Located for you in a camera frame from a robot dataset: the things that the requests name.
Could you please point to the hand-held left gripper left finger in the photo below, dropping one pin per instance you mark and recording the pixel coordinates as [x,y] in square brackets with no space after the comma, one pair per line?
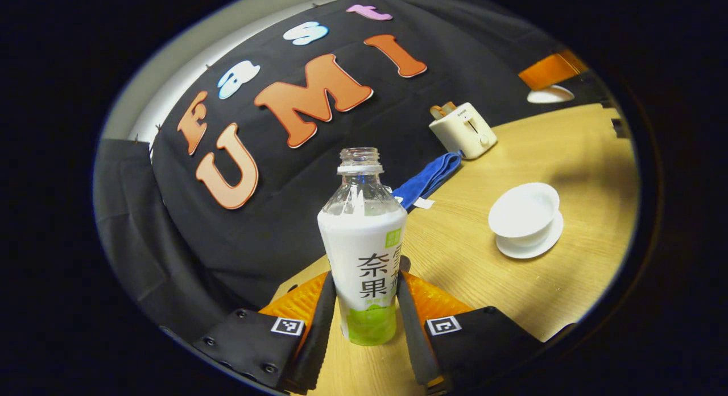
[324,316]

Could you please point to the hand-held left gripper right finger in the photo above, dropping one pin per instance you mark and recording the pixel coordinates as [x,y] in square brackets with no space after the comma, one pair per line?
[410,328]

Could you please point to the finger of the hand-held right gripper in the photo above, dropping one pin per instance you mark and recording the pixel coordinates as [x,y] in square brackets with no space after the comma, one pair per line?
[549,70]

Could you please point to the white teacup lid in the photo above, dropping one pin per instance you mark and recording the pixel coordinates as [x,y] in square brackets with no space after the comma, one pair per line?
[550,94]

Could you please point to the clear water bottle green label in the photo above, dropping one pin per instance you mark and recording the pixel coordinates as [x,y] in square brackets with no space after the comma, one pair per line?
[364,242]

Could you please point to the white teacup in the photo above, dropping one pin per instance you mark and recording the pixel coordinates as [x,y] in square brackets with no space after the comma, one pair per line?
[523,211]

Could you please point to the cream toaster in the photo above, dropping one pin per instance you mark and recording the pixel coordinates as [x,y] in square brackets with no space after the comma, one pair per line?
[463,131]

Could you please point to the toasted bread slice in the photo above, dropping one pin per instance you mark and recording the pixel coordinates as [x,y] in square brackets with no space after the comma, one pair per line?
[449,106]
[438,112]

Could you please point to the black backdrop cloth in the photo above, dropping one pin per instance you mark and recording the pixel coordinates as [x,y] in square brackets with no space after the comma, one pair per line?
[199,242]

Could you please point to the blue folded towel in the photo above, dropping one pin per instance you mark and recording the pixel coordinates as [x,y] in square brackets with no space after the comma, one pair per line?
[426,180]

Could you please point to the white saucer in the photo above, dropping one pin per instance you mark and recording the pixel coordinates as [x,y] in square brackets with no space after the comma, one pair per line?
[540,249]

